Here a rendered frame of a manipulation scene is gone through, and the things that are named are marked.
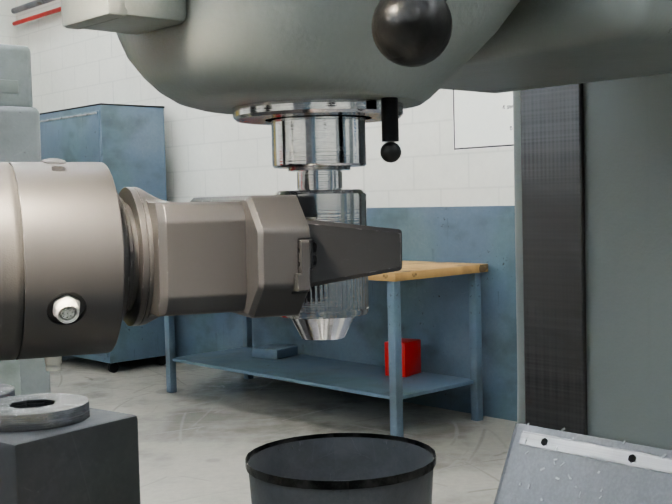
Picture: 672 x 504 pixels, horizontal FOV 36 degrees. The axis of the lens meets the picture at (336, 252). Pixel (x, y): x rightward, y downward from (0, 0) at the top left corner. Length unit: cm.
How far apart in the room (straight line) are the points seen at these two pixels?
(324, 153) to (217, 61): 8
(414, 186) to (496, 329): 102
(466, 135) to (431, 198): 45
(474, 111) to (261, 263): 547
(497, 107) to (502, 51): 521
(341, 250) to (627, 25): 18
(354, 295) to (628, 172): 38
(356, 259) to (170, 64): 13
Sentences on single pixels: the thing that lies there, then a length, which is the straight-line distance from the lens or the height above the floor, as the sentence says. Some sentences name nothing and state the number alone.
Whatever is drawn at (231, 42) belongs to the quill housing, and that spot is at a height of 133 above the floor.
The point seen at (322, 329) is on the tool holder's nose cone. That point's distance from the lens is 51.
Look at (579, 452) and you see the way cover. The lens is 88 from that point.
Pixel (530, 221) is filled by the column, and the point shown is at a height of 124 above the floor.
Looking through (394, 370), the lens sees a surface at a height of 37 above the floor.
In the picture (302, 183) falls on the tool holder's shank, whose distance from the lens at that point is 51.
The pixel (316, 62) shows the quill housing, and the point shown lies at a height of 132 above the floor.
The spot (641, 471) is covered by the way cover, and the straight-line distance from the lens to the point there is 85.
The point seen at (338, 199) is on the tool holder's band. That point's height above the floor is 126.
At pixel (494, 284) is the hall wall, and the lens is 581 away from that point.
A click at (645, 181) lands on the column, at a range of 83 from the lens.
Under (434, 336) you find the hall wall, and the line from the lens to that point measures 614.
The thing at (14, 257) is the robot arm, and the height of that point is 124.
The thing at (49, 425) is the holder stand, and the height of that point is 109.
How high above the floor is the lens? 126
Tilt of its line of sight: 3 degrees down
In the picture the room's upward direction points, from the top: 1 degrees counter-clockwise
